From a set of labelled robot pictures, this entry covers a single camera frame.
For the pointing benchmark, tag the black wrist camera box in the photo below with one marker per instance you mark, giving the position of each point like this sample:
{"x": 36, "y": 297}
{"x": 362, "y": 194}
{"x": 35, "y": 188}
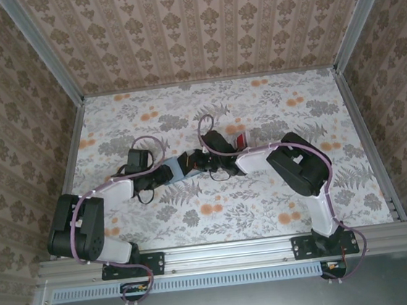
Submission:
{"x": 218, "y": 141}
{"x": 138, "y": 159}

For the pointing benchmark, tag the aluminium side rail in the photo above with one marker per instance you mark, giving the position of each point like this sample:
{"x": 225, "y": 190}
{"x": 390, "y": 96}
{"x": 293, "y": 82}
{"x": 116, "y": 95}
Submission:
{"x": 68, "y": 174}
{"x": 368, "y": 142}

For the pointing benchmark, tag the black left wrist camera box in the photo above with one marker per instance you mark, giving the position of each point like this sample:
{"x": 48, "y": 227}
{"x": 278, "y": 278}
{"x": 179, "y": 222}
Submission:
{"x": 138, "y": 159}

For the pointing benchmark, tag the black connector box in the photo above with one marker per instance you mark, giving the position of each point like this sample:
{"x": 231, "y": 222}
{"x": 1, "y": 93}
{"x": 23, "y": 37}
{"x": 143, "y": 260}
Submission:
{"x": 334, "y": 267}
{"x": 132, "y": 289}

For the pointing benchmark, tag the red and white credit card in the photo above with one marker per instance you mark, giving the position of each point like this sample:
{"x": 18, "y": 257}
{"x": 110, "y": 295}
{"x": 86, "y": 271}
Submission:
{"x": 241, "y": 140}

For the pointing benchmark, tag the teal leather card holder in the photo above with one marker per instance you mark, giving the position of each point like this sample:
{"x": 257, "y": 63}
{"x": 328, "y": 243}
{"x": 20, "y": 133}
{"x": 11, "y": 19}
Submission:
{"x": 177, "y": 168}

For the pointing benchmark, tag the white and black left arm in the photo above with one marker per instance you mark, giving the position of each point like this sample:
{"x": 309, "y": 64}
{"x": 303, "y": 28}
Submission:
{"x": 116, "y": 190}

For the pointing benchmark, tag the aluminium corner post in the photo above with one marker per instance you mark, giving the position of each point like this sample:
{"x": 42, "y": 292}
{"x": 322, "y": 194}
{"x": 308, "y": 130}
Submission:
{"x": 361, "y": 15}
{"x": 42, "y": 49}

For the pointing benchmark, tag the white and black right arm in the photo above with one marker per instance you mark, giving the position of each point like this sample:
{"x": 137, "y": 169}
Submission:
{"x": 251, "y": 160}

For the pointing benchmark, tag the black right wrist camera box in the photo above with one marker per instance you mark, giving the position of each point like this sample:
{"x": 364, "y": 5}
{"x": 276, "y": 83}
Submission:
{"x": 218, "y": 141}

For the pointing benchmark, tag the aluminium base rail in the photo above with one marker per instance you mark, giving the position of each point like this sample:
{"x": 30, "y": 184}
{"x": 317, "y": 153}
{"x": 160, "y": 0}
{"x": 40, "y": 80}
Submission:
{"x": 228, "y": 253}

